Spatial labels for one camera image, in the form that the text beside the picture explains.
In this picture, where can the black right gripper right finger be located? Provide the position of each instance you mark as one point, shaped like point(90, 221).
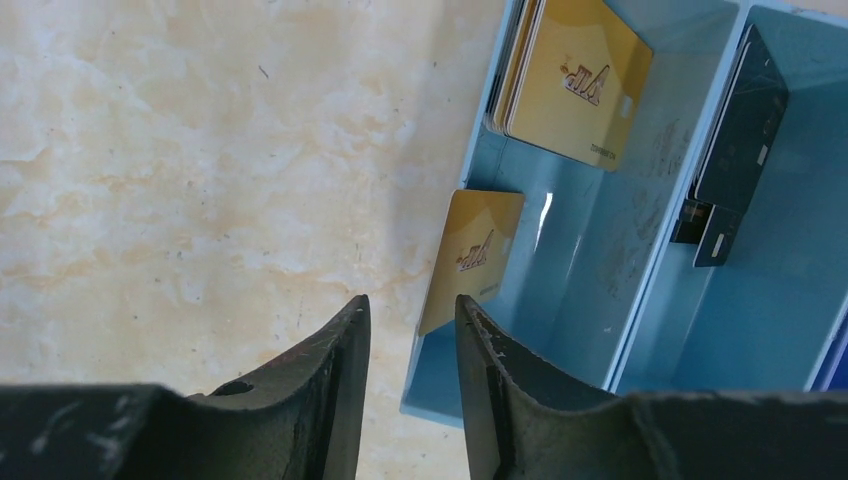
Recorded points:
point(526, 419)

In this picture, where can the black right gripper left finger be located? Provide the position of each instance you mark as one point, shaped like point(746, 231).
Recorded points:
point(297, 416)

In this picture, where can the light blue drawer organizer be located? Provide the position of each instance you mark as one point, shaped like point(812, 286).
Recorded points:
point(595, 283)

